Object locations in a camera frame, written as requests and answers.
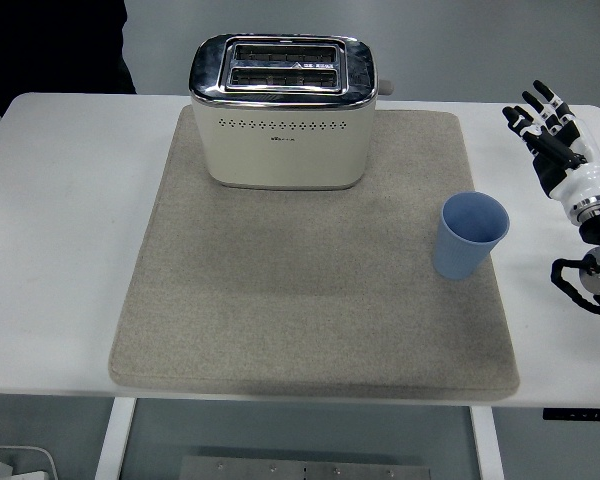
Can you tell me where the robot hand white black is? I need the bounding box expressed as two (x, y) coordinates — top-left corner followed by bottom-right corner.
(501, 79), (600, 207)

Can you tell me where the blue ribbed cup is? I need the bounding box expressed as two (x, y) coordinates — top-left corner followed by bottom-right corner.
(431, 191), (510, 281)

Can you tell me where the black table control panel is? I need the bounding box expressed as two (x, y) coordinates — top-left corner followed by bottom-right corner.
(542, 408), (600, 422)

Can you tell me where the white table leg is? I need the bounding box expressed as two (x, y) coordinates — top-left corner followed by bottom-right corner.
(93, 398), (137, 480)
(469, 405), (505, 480)

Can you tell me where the cream toaster with chrome top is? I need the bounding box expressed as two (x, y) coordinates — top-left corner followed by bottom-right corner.
(188, 33), (396, 192)

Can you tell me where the beige fabric mat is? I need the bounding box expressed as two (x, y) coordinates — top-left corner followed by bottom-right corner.
(107, 107), (521, 401)

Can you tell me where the grey metal plate with screws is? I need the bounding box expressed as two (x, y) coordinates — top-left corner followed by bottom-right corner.
(179, 455), (434, 480)

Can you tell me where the person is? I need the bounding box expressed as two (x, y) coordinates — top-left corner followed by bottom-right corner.
(0, 0), (137, 117)

